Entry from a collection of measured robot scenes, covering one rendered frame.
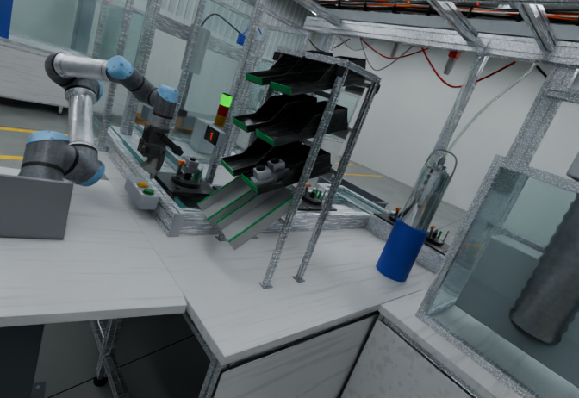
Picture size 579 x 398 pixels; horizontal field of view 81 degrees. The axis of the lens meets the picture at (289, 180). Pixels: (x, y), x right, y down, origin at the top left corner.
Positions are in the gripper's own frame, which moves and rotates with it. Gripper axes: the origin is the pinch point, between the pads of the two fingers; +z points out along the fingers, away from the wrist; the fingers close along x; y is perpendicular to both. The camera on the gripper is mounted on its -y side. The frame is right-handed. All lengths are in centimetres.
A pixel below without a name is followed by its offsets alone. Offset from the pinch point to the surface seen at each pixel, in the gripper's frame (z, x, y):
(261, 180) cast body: -19, 47, -14
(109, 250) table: 17.7, 24.4, 18.6
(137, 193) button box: 8.9, -2.2, 3.7
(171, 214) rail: 9.3, 15.8, -3.3
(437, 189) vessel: -30, 66, -97
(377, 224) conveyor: 11, 25, -138
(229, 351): 18, 75, 3
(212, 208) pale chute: 1.9, 24.1, -14.7
